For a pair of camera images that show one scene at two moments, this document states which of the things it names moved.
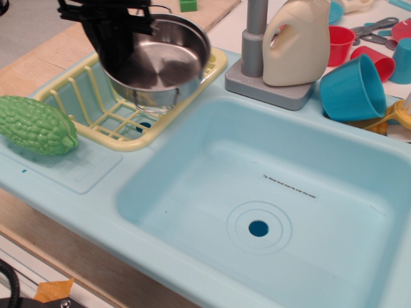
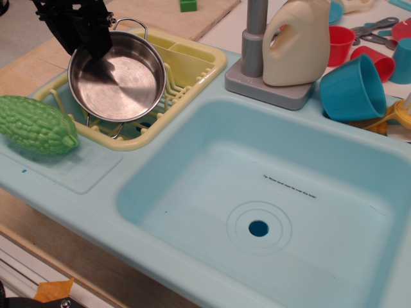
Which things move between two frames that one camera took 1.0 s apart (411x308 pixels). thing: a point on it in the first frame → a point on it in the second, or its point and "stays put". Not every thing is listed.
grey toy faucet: (246, 78) stays put
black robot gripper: (110, 27) → (78, 23)
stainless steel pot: (166, 64) → (125, 85)
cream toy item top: (350, 6) stays put
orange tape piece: (52, 290) stays put
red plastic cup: (340, 40) stays put
